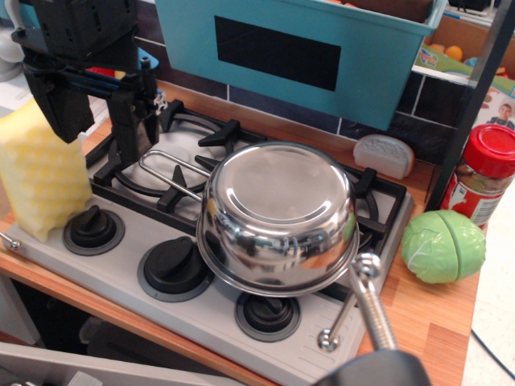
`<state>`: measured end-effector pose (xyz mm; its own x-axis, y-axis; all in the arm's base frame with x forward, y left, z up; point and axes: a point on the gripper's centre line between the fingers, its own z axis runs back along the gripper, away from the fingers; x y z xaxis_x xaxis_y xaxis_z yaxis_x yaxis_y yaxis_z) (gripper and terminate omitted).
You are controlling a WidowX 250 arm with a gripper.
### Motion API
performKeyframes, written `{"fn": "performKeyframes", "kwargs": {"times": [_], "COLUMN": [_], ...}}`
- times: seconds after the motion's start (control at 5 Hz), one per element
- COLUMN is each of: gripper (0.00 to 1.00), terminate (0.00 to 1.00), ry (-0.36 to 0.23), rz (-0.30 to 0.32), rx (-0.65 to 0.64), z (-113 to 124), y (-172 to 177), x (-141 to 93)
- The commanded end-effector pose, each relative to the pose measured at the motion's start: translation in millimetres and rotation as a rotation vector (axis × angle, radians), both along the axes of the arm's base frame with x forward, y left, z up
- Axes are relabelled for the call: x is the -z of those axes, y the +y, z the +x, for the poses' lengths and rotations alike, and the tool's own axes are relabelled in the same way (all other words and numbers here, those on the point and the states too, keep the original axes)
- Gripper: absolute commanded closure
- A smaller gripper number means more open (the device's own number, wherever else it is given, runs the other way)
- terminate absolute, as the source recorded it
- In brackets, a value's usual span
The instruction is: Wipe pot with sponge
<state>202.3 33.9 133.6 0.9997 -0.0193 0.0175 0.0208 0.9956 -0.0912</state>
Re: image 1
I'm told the white toy bread slice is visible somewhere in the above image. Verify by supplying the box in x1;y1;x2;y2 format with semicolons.
353;134;414;179

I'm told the red lid spice jar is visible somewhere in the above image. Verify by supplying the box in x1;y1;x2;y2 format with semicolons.
440;124;514;228

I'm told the large teal plastic bin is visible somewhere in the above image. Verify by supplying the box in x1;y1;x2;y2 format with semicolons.
156;1;446;130

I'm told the grey toy stove top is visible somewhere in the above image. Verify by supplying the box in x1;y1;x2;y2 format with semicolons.
1;101;413;385

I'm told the cardboard box with toys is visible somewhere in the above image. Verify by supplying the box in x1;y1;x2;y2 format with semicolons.
415;15;514;97

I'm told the black right stove knob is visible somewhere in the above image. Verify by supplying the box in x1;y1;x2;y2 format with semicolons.
235;294;301;343

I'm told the black burner grate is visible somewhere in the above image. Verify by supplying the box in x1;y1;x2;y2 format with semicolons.
87;101;413;262

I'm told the green toy cabbage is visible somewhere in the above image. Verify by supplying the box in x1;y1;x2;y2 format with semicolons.
402;210;486;284

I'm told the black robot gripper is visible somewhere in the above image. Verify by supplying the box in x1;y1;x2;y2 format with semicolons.
11;1;160;164

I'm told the black stove knob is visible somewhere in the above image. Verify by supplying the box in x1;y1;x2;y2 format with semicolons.
63;205;126;257
235;294;301;343
137;236;214;302

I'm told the yellow sponge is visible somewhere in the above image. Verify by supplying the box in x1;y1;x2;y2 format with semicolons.
1;100;93;242

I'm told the small chrome knob left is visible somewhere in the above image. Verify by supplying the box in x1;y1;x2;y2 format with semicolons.
0;232;23;253

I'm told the black metal frame post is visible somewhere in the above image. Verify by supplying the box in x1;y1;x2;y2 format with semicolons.
425;1;514;211

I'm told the chrome clamp screw handle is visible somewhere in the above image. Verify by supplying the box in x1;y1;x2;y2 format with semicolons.
317;253;398;352

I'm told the black middle stove knob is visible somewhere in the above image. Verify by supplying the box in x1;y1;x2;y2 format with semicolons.
137;236;214;302

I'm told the red toy strawberry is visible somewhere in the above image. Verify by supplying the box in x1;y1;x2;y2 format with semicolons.
87;67;115;77

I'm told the yellow toy potato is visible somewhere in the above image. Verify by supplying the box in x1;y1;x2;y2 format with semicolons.
114;71;126;80

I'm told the stainless steel pot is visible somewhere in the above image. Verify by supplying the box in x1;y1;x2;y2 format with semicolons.
138;141;361;298

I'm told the grey toy faucet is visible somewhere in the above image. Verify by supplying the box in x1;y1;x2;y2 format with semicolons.
1;0;24;83

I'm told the black left stove knob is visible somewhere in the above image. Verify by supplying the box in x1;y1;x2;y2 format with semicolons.
63;205;126;257

